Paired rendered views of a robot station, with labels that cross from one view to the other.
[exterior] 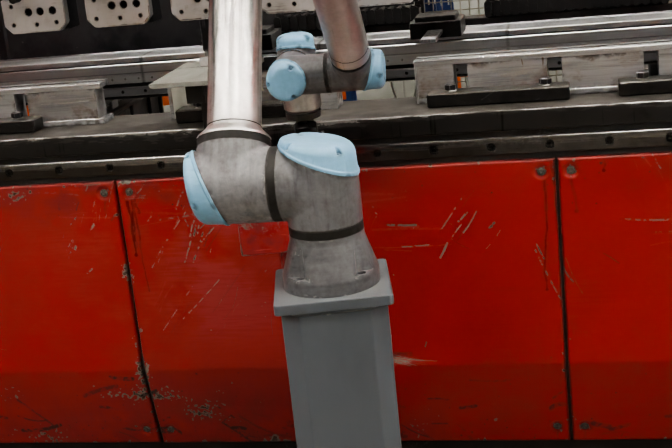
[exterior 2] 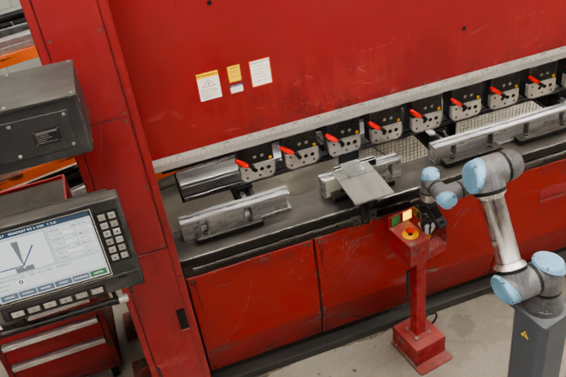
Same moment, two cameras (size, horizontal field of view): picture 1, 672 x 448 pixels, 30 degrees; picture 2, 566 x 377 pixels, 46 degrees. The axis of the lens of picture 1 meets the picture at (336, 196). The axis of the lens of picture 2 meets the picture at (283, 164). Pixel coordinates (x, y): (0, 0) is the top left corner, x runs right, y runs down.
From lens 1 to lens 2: 2.20 m
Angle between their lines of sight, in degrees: 31
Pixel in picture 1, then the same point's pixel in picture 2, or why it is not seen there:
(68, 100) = (272, 203)
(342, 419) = (553, 353)
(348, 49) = not seen: hidden behind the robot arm
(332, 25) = not seen: hidden behind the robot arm
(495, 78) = (467, 146)
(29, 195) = (270, 257)
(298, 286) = (546, 315)
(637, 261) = (525, 207)
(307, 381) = (547, 347)
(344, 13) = not seen: hidden behind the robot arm
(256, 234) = (417, 257)
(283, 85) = (450, 204)
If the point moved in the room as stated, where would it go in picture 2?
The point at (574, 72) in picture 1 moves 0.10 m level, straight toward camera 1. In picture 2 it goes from (497, 137) to (509, 147)
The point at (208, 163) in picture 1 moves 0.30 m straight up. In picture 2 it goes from (516, 284) to (524, 218)
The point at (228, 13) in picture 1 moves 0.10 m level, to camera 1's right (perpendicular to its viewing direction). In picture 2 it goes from (503, 215) to (523, 204)
